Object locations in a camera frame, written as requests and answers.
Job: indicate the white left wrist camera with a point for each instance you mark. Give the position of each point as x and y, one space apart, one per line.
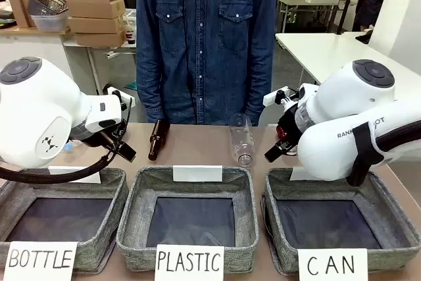
112 91

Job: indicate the grey fabric basket labelled plastic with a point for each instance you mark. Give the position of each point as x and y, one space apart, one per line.
187 254

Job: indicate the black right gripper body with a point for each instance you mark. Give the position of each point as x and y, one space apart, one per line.
291 123

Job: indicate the white cabinet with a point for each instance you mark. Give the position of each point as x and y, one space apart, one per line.
33 47

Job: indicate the person in denim shirt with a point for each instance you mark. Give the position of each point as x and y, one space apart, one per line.
204 47

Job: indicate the white paper PLASTIC label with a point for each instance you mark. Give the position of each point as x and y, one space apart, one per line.
189 263

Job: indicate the white paper CAN label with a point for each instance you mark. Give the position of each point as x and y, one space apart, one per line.
332 264

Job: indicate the red soda can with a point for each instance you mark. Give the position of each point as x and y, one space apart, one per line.
281 131

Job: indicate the grey fabric basket labelled can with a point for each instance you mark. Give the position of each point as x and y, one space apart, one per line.
394 202

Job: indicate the open cardboard box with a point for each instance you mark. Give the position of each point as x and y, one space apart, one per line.
92 1

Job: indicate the large white table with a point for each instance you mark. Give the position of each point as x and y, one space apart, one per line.
329 50

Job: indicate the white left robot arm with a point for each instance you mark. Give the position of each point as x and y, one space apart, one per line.
33 113

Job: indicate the brown glass bottle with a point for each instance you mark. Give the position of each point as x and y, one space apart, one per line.
158 139

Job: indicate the white desk with legs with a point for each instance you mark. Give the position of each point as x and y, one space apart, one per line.
98 49

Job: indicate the grey background table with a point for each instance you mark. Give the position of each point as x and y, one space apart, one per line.
296 1

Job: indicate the person's left forearm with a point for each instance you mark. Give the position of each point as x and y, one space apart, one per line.
260 96

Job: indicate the grey fabric basket labelled bottle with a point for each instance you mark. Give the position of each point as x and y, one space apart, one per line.
108 195

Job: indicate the clear capless plastic bottle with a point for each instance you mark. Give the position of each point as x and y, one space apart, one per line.
241 143

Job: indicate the closed flat cardboard box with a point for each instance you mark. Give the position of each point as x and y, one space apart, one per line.
95 25
98 39

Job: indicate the black mesh crate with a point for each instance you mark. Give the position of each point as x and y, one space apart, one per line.
47 3

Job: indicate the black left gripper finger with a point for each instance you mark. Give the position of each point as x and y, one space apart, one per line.
127 153
108 141

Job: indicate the person's right forearm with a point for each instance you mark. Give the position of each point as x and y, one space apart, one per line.
148 96

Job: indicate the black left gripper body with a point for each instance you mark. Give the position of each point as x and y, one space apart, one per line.
98 136

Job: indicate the blank white card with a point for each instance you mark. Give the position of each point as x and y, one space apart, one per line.
89 177
296 175
197 173

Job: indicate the clear plastic tub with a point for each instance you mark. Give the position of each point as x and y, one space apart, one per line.
49 21

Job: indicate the white paper BOTTLE label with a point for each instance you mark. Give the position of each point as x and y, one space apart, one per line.
39 261

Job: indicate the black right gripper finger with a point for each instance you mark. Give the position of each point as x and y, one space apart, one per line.
289 148
273 153

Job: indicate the small brown cardboard box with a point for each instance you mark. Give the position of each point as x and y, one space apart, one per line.
18 11

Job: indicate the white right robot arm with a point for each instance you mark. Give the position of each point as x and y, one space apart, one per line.
329 149

